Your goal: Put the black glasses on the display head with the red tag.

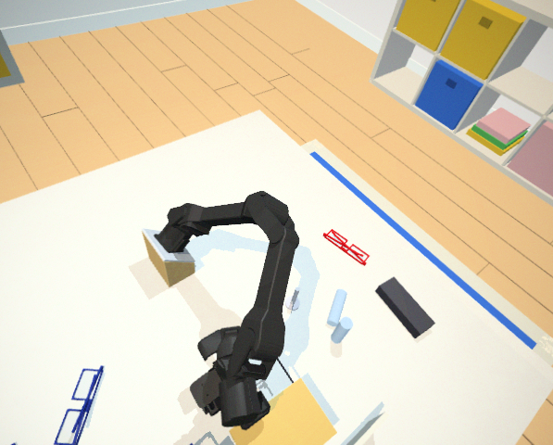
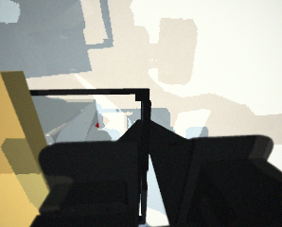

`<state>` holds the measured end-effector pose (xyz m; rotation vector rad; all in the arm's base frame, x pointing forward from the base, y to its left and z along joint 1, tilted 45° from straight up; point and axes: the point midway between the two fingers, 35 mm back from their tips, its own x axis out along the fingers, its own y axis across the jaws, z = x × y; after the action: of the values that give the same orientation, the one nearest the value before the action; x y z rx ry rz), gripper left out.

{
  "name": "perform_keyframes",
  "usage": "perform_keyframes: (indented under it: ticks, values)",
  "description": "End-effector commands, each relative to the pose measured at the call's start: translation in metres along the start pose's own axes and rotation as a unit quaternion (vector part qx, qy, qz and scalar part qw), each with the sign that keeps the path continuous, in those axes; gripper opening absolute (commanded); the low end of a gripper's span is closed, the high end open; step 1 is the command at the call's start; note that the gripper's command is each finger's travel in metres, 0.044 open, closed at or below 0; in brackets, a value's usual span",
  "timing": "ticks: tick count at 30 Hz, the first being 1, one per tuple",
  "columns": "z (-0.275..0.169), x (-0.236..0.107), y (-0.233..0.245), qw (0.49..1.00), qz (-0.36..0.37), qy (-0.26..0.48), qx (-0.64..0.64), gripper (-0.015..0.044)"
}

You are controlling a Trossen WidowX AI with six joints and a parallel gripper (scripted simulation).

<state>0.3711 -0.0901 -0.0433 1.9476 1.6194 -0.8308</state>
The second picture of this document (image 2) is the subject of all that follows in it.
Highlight black glasses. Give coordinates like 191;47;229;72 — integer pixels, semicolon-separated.
29;88;151;225

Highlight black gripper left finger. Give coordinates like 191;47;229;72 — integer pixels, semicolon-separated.
38;119;143;227

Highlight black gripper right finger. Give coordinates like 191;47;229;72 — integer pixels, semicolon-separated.
150;120;274;224

